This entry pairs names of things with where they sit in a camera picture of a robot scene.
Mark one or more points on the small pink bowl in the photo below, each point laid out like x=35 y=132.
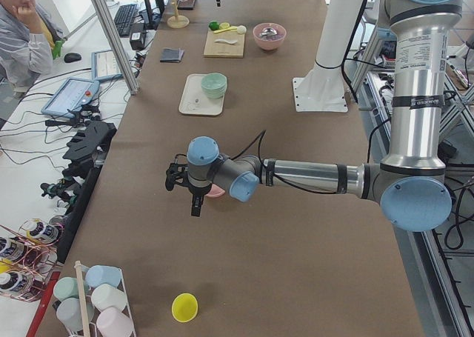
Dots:
x=215 y=191

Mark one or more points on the white ceramic spoon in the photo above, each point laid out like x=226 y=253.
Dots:
x=226 y=41

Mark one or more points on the large pink bowl with cutlery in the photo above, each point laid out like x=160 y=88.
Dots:
x=269 y=36

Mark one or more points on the green bowl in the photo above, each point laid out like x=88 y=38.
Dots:
x=214 y=85

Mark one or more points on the wooden mug tree stand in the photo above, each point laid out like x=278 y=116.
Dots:
x=177 y=11

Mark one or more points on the bamboo cutting board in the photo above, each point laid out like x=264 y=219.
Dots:
x=226 y=45

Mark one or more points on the grey folded cloth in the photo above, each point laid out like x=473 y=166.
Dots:
x=170 y=55

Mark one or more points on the black power adapter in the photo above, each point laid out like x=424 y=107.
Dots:
x=137 y=36

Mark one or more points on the black keyboard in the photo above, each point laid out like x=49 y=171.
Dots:
x=123 y=19

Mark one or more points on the cream plastic tray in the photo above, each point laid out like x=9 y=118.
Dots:
x=195 y=103

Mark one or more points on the yellow plastic cup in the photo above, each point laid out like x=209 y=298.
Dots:
x=184 y=307

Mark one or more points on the black tool holder rack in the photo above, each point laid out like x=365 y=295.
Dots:
x=85 y=151

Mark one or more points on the blue plastic cup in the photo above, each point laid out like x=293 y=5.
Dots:
x=102 y=274

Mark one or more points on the white plastic cup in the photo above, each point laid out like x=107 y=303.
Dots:
x=105 y=296

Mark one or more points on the pink plastic cup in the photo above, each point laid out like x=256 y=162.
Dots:
x=114 y=323

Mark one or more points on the mint green plastic cup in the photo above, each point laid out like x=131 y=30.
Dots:
x=66 y=287

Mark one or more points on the blue teach pendant tablet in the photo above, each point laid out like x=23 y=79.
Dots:
x=71 y=97

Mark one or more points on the black computer mouse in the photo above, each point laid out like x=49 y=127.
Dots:
x=72 y=57

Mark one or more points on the grey plastic cup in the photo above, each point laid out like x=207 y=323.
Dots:
x=69 y=314

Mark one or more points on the seated person grey jacket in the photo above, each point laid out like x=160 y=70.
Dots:
x=28 y=36

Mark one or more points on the aluminium frame post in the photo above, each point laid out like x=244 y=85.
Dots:
x=114 y=41

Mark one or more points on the white wire cup rack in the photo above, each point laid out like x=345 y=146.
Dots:
x=89 y=313

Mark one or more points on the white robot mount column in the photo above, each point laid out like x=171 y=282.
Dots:
x=322 y=89

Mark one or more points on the copper wire bottle rack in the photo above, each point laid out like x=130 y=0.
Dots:
x=28 y=258

